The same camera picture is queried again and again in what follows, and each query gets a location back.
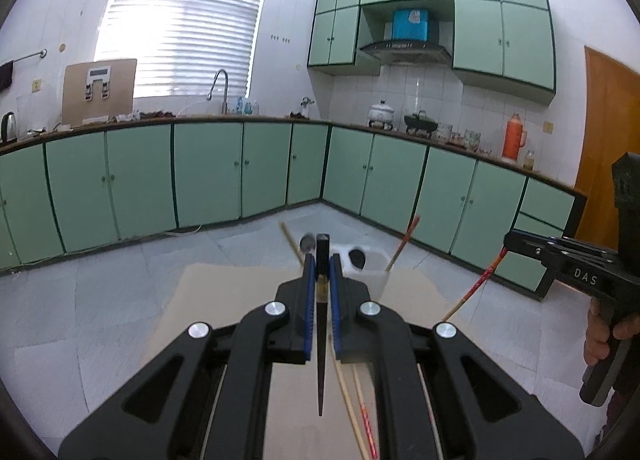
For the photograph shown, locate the green kitchen cabinets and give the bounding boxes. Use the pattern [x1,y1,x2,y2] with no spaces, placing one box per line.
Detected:
[0,119,589,304]
[306,0,557,106]

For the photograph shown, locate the steel electric kettle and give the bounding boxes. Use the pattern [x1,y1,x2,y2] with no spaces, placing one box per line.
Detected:
[0,111,19,144]

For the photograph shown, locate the red-patterned bamboo chopstick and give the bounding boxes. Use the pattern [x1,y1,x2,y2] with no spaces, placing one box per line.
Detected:
[441,245,510,322]
[383,214,421,272]
[327,334,372,460]
[351,367,380,459]

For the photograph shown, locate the light wooden gold-ended chopstick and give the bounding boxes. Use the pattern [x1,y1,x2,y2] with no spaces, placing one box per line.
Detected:
[278,221,305,269]

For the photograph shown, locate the steel kitchen faucet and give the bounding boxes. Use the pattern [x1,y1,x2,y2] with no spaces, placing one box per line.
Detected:
[207,68,230,115]

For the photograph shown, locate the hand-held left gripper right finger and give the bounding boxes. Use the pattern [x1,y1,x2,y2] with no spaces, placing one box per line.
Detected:
[327,252,586,460]

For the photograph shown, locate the blue box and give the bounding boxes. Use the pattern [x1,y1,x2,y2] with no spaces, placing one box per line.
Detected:
[391,8,432,42]

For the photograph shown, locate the black range hood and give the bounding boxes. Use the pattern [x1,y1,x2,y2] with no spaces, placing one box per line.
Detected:
[358,39,453,66]

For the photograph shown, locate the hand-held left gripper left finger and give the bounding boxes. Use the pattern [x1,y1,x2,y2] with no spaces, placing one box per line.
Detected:
[59,254,317,460]

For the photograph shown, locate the white lidded pot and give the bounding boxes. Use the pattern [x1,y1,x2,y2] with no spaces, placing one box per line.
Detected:
[367,99,396,124]

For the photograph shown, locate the metal towel rail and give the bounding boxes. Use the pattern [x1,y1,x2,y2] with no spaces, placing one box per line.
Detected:
[0,48,49,66]

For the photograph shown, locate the white window blind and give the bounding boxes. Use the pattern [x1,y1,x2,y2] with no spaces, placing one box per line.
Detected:
[94,0,270,100]

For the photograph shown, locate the orange thermos flask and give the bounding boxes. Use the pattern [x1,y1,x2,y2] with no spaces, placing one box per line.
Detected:
[502,113,528,162]

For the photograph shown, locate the black wok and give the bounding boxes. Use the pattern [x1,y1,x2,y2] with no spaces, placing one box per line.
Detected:
[403,109,439,134]

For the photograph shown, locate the green upper kitchen cabinets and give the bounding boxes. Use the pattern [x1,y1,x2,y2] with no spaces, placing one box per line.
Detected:
[306,0,557,106]

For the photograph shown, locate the wooden door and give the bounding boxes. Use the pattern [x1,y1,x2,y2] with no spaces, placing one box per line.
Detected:
[573,45,640,262]

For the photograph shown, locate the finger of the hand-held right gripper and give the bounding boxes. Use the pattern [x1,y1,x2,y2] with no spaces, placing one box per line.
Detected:
[520,228,622,255]
[503,231,572,269]

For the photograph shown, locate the gas stove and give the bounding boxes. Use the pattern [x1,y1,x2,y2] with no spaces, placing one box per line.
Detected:
[368,119,439,136]

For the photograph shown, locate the person's right hand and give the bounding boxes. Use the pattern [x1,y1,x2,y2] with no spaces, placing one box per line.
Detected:
[582,297,640,391]

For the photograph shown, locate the white two-compartment utensil holder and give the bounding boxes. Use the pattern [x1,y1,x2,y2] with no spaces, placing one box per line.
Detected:
[332,242,391,307]

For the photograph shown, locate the green lower kitchen cabinets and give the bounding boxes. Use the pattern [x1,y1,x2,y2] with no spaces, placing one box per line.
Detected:
[0,119,589,304]

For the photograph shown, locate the brown cardboard board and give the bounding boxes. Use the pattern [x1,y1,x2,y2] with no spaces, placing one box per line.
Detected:
[61,58,138,126]

